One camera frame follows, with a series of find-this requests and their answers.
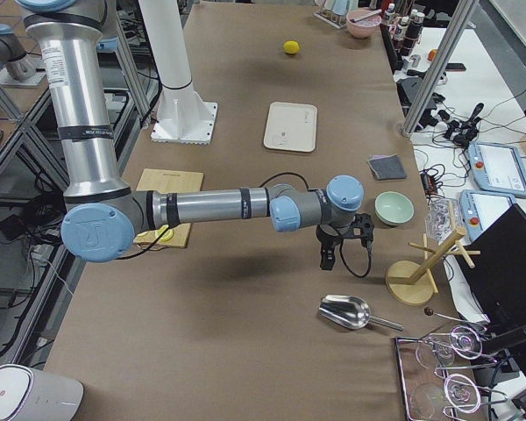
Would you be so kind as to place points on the upper teach pendant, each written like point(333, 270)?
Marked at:
point(497, 168)

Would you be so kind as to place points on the lemon slice lower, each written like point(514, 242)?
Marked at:
point(162, 235)

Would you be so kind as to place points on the yellow lemon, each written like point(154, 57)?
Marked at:
point(291, 47)

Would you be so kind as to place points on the white metal column base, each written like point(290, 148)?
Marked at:
point(181, 115)

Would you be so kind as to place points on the teach pendant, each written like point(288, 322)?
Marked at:
point(497, 168)
point(481, 208)

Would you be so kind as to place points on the bamboo cutting board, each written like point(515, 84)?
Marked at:
point(169, 183)

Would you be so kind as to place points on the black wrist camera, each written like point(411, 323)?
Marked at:
point(363, 228)

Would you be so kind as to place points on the metal scoop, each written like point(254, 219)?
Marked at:
point(352, 313)

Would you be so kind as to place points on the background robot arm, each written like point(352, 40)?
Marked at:
point(18, 69)

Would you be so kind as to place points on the wooden mug tree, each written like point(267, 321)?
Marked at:
point(413, 283)

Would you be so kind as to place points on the lower teach pendant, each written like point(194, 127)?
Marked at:
point(481, 208)

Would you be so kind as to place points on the black monitor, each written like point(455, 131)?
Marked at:
point(498, 280)

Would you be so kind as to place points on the clear plastic container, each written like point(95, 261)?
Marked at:
point(438, 219)

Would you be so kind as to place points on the aluminium frame post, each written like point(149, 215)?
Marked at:
point(457, 25)

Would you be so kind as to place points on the mint green bowl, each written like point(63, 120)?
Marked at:
point(393, 208)

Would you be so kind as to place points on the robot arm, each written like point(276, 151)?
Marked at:
point(104, 215)

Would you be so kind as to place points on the pink bowl with ice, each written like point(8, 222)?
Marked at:
point(362, 23)

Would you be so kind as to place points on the white speaker device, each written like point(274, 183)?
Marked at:
point(31, 394)

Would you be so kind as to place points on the grey folded cloth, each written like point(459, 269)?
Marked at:
point(387, 167)

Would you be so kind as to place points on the cream rabbit tray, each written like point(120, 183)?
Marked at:
point(291, 127)

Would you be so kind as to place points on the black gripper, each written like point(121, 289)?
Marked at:
point(326, 238)

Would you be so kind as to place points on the wire glass rack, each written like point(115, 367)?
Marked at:
point(436, 375)

